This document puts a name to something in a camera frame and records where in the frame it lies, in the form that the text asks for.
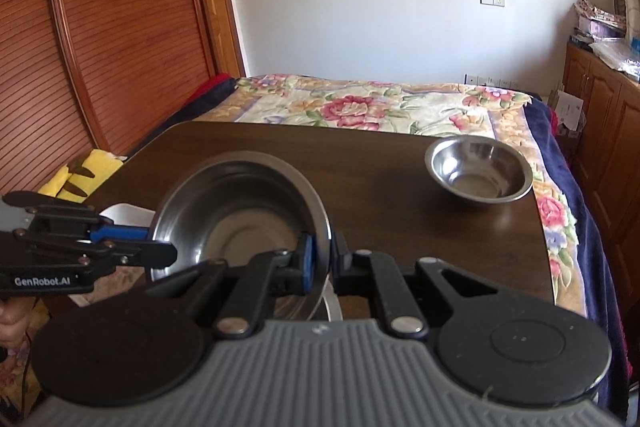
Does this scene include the wooden side cabinet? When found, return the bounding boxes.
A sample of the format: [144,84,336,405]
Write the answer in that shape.
[562,41,640,358]

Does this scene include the small steel bowl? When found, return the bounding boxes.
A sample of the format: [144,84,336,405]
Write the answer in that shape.
[424,134,533,205]

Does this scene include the large steel bowl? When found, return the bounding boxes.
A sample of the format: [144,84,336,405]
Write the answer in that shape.
[148,150,332,321]

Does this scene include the clear plastic bags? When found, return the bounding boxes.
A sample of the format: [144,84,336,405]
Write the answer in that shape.
[589,38,640,81]

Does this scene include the person's left hand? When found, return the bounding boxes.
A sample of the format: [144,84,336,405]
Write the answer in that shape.
[0,297,36,350]

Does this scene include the wooden slatted wardrobe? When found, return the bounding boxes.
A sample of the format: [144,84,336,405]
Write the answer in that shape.
[1,0,245,192]

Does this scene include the stack of papers and boxes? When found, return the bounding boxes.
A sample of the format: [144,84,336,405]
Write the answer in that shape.
[570,0,627,46]

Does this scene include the white paper bag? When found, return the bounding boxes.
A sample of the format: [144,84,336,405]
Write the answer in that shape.
[549,90,584,131]

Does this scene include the red and navy bedding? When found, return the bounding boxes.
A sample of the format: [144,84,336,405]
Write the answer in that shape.
[127,74,238,156]

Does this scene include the white square plate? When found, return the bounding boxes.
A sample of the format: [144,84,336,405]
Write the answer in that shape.
[100,202,155,229]

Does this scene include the wall power strip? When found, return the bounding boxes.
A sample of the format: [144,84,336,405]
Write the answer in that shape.
[463,74,518,90]

